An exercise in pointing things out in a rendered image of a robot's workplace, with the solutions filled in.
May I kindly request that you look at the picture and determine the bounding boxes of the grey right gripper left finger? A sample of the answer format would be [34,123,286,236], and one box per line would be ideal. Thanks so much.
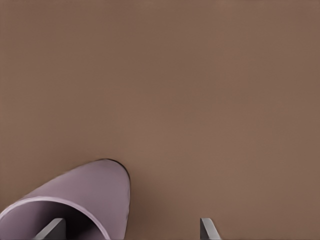
[35,217,66,240]

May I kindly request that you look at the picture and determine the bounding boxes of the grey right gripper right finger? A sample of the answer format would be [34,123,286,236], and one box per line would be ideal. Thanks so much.
[199,217,222,240]

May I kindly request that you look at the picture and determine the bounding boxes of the purple cup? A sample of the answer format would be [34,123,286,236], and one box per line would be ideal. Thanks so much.
[0,158,132,240]

